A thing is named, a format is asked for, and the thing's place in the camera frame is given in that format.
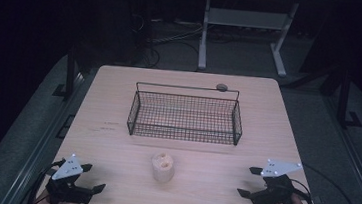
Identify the black metal post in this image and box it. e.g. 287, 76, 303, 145
332, 67, 362, 131
51, 43, 82, 102

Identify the small grey round object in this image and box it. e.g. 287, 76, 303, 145
215, 82, 230, 94

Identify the bundle of floor cables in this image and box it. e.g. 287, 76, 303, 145
124, 12, 209, 74

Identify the long black cable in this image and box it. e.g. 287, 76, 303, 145
298, 163, 362, 204

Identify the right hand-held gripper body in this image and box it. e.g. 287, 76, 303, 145
249, 156, 305, 204

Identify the beige lotus root piece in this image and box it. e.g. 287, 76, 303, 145
148, 150, 178, 185

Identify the white metal stand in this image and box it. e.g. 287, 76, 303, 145
196, 0, 301, 80

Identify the black wire basket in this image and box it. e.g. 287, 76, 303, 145
125, 79, 247, 148

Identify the aluminium frame rail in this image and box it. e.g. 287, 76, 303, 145
313, 95, 362, 204
0, 65, 87, 204

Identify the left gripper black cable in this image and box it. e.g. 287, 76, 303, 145
27, 155, 67, 204

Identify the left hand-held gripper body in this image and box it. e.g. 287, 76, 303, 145
43, 151, 97, 204

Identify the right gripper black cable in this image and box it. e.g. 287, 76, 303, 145
286, 178, 316, 204

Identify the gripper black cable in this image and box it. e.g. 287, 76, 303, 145
27, 155, 67, 204
286, 178, 316, 204

